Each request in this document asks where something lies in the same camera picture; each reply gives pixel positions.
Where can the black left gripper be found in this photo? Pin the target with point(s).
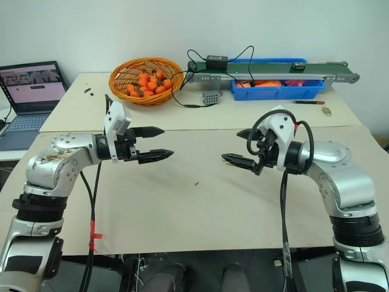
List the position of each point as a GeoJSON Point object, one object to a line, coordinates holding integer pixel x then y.
{"type": "Point", "coordinates": [127, 150]}

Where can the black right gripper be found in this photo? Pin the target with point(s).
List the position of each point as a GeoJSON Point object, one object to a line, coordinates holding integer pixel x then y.
{"type": "Point", "coordinates": [270, 152]}

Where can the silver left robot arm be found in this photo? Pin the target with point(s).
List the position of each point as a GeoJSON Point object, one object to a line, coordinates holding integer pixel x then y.
{"type": "Point", "coordinates": [45, 170]}

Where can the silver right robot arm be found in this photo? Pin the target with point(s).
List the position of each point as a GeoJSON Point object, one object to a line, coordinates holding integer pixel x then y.
{"type": "Point", "coordinates": [349, 182]}

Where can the small orange toy tangerine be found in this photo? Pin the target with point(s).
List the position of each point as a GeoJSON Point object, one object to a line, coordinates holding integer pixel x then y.
{"type": "Point", "coordinates": [136, 93]}
{"type": "Point", "coordinates": [153, 80]}
{"type": "Point", "coordinates": [160, 74]}
{"type": "Point", "coordinates": [131, 88]}
{"type": "Point", "coordinates": [160, 89]}
{"type": "Point", "coordinates": [167, 84]}
{"type": "Point", "coordinates": [148, 93]}
{"type": "Point", "coordinates": [144, 76]}
{"type": "Point", "coordinates": [151, 86]}
{"type": "Point", "coordinates": [143, 82]}

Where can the grey perforated control box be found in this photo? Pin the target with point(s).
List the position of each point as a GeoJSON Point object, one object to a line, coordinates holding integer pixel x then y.
{"type": "Point", "coordinates": [209, 98]}

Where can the blue plastic bin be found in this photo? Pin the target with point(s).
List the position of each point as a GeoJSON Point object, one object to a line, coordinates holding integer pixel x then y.
{"type": "Point", "coordinates": [273, 92]}

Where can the orange wicker basket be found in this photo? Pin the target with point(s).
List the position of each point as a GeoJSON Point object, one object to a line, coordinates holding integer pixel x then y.
{"type": "Point", "coordinates": [121, 88]}

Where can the orange toy in bin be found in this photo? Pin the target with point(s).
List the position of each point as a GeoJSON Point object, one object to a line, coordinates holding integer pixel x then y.
{"type": "Point", "coordinates": [264, 82]}

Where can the black pen with brown tip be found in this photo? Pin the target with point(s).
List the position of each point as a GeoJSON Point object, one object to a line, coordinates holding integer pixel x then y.
{"type": "Point", "coordinates": [307, 102]}

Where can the pink toy in bin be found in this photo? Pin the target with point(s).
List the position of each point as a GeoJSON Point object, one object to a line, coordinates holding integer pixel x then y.
{"type": "Point", "coordinates": [294, 82]}

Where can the green belt mini conveyor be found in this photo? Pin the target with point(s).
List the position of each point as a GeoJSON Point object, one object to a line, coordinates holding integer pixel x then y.
{"type": "Point", "coordinates": [273, 68]}

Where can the black power adapter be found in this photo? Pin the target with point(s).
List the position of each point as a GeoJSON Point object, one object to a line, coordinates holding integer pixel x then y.
{"type": "Point", "coordinates": [217, 59]}

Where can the small black device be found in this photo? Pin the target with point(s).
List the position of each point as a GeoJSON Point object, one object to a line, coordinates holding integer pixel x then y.
{"type": "Point", "coordinates": [298, 67]}

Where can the dark rounded shape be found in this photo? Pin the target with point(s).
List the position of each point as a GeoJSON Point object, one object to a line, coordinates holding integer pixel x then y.
{"type": "Point", "coordinates": [236, 278]}
{"type": "Point", "coordinates": [170, 278]}

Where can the open grey laptop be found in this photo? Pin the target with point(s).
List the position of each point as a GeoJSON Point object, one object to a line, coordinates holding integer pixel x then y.
{"type": "Point", "coordinates": [30, 91]}

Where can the brown cardboard box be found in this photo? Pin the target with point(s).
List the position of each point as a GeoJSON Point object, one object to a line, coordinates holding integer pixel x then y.
{"type": "Point", "coordinates": [383, 144]}

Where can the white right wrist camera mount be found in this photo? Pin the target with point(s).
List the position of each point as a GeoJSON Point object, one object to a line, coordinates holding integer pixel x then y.
{"type": "Point", "coordinates": [281, 127]}

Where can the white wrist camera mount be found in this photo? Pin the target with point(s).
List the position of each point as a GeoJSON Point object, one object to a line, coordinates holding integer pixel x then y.
{"type": "Point", "coordinates": [281, 127]}
{"type": "Point", "coordinates": [117, 117]}

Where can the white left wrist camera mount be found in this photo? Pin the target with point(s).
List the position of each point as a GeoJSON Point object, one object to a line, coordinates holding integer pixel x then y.
{"type": "Point", "coordinates": [117, 117]}

